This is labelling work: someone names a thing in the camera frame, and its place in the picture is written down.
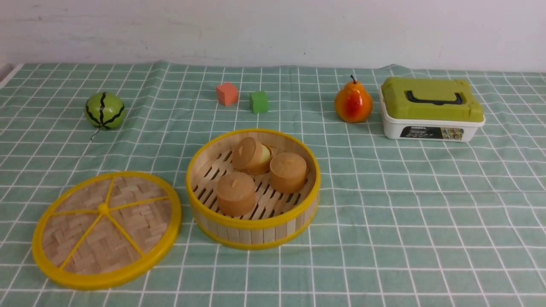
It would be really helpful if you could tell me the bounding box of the yellow woven steamer lid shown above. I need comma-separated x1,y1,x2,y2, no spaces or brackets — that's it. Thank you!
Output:
32,171,182,291

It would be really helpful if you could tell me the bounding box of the green checkered tablecloth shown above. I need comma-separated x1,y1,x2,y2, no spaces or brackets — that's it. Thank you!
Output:
0,61,546,307

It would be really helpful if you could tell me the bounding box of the green toy watermelon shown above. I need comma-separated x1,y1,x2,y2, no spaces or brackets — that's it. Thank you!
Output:
84,92,126,130

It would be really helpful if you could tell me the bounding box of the brown bun right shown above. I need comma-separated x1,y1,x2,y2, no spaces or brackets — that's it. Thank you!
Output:
270,152,308,194

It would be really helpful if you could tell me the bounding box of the orange foam cube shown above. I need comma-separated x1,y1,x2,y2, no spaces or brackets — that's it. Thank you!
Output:
216,82,239,107

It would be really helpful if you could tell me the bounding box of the brown bun front left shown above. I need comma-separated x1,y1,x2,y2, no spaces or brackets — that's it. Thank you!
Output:
216,172,255,217

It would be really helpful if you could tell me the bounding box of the white box with green lid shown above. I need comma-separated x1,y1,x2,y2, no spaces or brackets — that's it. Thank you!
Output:
379,76,485,142

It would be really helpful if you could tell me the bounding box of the green foam cube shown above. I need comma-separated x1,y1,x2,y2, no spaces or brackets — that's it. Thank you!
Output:
250,91,270,113

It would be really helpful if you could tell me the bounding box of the yellow bamboo steamer basket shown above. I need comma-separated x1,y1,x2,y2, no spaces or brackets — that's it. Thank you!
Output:
186,128,322,249

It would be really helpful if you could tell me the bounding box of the orange red toy pear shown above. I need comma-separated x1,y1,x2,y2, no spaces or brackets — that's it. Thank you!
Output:
334,75,374,124

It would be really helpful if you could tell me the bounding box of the brown bun tilted back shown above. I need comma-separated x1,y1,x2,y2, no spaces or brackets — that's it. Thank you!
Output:
232,137,273,176

